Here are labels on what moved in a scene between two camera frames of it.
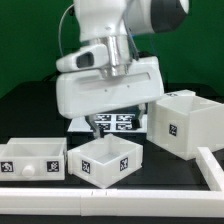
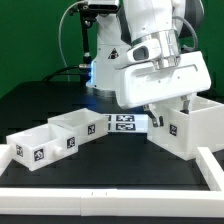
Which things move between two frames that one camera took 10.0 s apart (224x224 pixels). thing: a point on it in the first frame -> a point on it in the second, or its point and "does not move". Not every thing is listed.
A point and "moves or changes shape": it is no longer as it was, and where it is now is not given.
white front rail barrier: (112, 202) does not move
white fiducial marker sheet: (110, 123) does not move
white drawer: (105, 161) -> (86, 123)
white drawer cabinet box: (182, 123) does not move
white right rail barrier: (212, 170) does not move
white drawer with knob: (33, 159) moves or changes shape
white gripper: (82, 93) -> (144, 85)
